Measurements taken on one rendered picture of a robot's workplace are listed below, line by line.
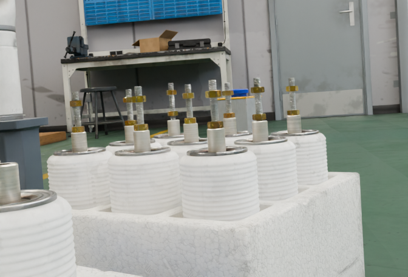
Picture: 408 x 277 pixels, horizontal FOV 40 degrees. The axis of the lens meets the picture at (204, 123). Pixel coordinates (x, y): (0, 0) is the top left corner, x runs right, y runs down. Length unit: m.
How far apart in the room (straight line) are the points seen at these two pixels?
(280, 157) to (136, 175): 0.19
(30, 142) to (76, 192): 0.36
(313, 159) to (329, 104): 5.12
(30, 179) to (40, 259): 0.72
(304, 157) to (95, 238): 0.33
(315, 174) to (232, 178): 0.24
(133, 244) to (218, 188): 0.13
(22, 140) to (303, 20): 5.08
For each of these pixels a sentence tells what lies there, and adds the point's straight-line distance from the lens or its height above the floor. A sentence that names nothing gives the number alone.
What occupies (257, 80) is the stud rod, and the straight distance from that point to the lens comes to 0.78.
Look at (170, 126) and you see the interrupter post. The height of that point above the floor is 0.27.
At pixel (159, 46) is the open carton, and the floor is 0.83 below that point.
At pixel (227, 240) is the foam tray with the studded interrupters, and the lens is 0.61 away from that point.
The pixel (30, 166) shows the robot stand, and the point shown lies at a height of 0.21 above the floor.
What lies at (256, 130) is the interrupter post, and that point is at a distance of 0.78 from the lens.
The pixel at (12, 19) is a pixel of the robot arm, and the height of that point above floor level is 0.49.
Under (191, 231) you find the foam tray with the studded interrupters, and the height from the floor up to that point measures 0.17.
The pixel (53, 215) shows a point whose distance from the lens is 0.42.
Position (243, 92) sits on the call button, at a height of 0.32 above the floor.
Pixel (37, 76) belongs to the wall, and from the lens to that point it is 6.52.
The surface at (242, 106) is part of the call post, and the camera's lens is 1.09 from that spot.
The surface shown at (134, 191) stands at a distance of 0.72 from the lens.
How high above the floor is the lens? 0.32
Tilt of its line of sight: 3 degrees down
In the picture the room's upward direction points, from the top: 4 degrees counter-clockwise
